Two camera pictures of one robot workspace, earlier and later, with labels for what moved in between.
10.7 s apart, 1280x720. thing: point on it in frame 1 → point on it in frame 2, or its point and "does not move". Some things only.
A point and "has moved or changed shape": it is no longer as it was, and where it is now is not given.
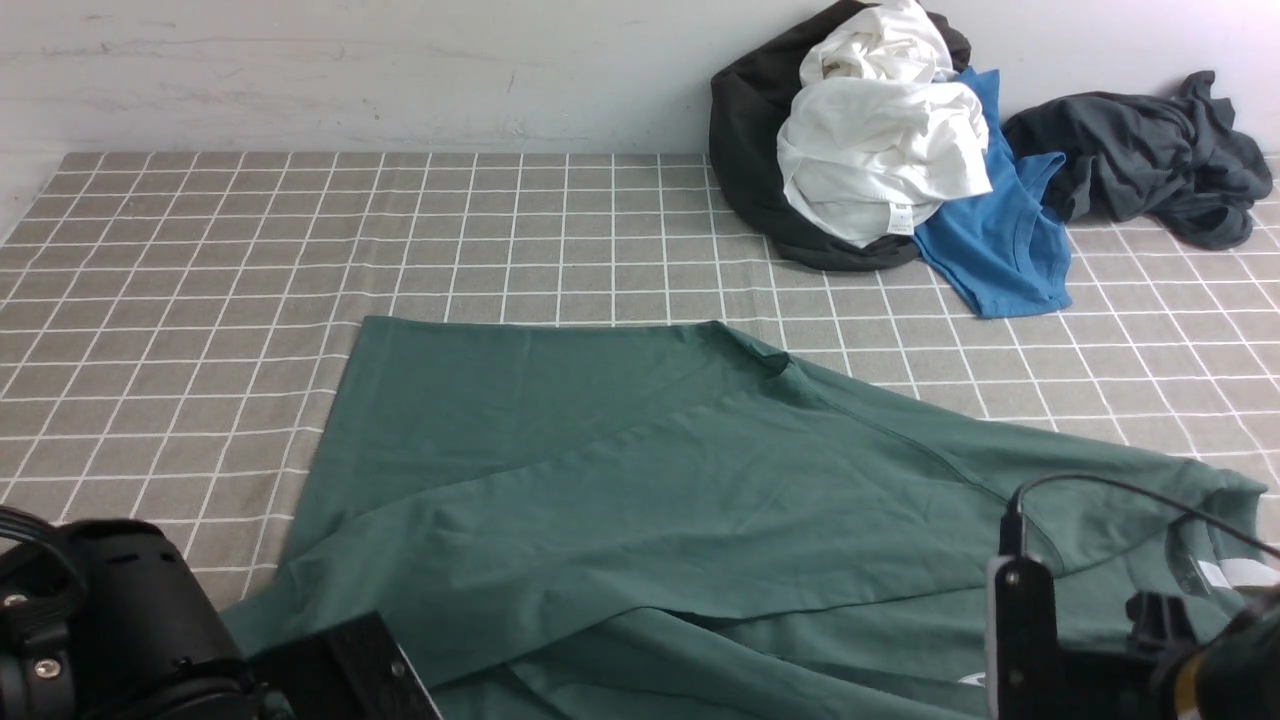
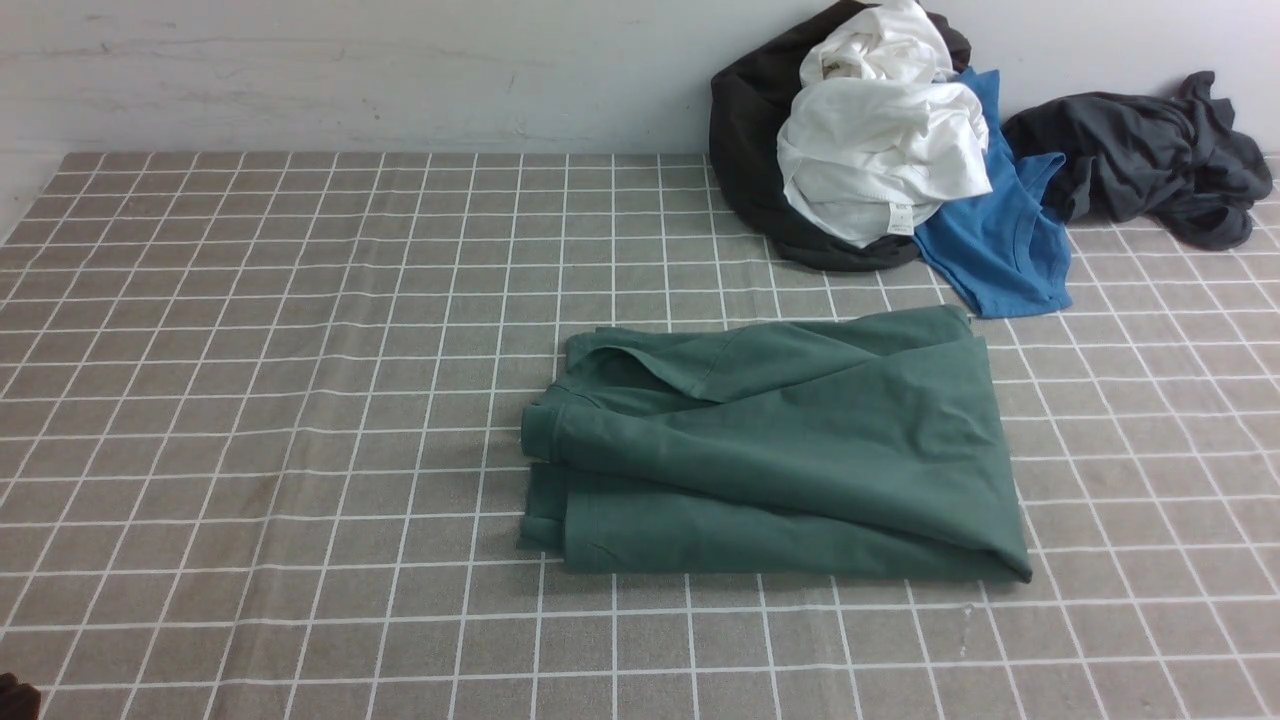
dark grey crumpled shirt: [1177, 160] does not move
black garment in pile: [750, 100] does not move
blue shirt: [1006, 250] does not move
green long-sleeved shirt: [665, 520] has moved or changed shape
